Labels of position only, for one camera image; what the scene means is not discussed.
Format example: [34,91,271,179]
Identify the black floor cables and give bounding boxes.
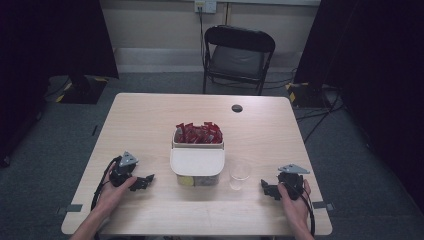
[295,89,346,145]

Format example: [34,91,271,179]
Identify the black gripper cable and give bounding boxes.
[283,181,316,238]
[90,155,123,212]

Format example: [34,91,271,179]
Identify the white lidded storage box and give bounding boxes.
[169,128,226,188]

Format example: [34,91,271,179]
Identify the person's right hand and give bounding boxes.
[277,179,313,232]

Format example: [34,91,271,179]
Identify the clear plastic cup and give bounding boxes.
[228,160,252,192]

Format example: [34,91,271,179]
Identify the black wall socket cable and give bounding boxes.
[198,5,207,69]

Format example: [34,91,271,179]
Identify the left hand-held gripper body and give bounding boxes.
[108,151,140,188]

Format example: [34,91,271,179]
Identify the black folding chair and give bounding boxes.
[202,24,277,97]

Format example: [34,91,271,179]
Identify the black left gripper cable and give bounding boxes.
[90,155,123,212]

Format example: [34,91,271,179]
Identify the grey tape strip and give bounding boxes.
[55,203,84,216]
[311,200,336,212]

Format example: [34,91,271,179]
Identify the person's left hand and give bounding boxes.
[96,162,138,218]

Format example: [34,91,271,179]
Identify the dark curtain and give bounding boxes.
[293,0,424,216]
[0,0,120,168]

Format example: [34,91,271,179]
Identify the white wall socket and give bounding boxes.
[194,0,218,15]

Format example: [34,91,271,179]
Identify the black stand base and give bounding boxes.
[285,81,332,109]
[55,75,110,105]

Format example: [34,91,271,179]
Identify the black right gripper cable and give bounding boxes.
[283,181,316,238]

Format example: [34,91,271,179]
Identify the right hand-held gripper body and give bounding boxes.
[277,163,311,201]

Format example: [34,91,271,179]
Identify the bunch of red packets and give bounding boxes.
[174,121,224,145]

